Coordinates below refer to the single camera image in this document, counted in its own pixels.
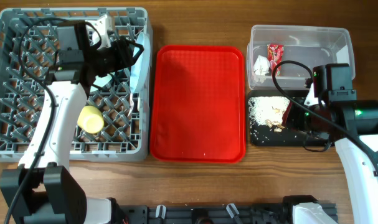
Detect black tray bin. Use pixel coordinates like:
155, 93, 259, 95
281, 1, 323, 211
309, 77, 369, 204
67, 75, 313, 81
247, 89, 328, 147

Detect clear plastic bin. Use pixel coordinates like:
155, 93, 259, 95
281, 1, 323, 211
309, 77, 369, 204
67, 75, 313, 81
247, 24, 356, 90

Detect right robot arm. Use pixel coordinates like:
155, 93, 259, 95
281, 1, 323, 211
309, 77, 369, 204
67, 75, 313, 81
278, 63, 378, 223

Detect white tissue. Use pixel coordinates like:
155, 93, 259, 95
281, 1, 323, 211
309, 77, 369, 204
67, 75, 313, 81
253, 55, 270, 83

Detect light blue plate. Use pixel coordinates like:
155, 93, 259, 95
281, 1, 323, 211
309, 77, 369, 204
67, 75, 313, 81
130, 32, 151, 93

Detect red snack wrapper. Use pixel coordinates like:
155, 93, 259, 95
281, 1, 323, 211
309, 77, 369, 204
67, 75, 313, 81
267, 44, 284, 71

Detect rice and peanut shells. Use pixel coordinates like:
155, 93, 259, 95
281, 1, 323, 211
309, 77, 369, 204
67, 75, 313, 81
248, 96, 290, 133

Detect white plastic spoon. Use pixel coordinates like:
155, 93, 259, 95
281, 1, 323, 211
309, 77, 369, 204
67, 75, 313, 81
128, 93, 135, 118

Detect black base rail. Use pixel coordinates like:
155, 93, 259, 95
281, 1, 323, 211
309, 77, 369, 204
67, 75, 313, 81
120, 203, 293, 224

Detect red serving tray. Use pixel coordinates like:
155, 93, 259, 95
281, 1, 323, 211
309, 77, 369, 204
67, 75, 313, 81
149, 45, 246, 164

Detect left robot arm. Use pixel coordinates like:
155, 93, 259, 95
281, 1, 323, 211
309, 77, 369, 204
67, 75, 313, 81
0, 18, 151, 223

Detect yellow cup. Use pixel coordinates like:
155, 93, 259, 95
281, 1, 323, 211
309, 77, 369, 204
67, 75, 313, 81
77, 105, 104, 134

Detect grey dishwasher rack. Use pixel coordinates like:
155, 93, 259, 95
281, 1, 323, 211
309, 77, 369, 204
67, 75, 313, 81
0, 7, 153, 162

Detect green bowl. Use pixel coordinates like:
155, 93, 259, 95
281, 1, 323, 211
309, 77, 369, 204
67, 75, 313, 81
90, 73, 115, 93

